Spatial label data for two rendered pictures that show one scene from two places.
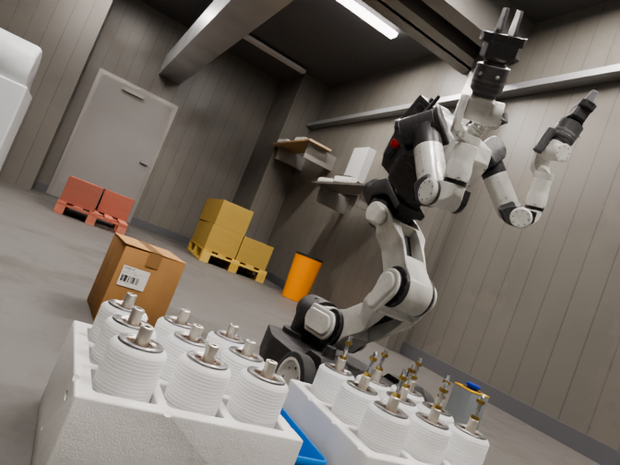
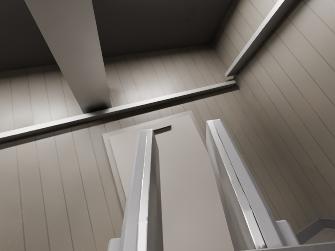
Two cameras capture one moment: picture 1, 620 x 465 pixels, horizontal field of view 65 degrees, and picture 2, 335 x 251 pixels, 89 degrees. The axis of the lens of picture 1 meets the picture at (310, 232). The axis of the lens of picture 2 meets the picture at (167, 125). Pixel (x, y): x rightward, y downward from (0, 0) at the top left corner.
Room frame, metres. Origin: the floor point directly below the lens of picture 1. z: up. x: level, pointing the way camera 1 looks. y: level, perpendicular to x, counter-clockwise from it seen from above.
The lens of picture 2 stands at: (1.30, -0.27, 1.24)
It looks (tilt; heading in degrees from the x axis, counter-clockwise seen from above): 19 degrees up; 187
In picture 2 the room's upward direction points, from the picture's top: 23 degrees counter-clockwise
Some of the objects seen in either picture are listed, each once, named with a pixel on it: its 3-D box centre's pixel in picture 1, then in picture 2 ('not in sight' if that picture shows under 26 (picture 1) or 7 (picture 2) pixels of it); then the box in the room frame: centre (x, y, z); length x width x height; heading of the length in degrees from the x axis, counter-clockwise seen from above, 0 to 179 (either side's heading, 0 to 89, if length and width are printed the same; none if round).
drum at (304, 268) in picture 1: (301, 277); not in sight; (6.06, -0.11, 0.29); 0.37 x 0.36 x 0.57; 27
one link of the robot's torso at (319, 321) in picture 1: (337, 327); not in sight; (1.95, -0.24, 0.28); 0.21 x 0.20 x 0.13; 27
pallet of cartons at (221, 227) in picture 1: (232, 237); not in sight; (7.15, 1.01, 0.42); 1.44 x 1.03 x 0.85; 26
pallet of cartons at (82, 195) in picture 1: (97, 204); not in sight; (5.86, 2.48, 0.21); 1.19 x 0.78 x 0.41; 26
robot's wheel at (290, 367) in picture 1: (292, 384); not in sight; (1.58, -0.13, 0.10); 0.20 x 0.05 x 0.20; 27
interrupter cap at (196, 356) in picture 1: (207, 361); not in sight; (0.86, 0.08, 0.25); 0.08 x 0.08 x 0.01
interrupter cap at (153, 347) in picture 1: (140, 343); not in sight; (0.81, 0.19, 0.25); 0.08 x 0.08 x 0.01
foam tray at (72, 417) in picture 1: (160, 419); not in sight; (0.97, 0.14, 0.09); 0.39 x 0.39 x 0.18; 26
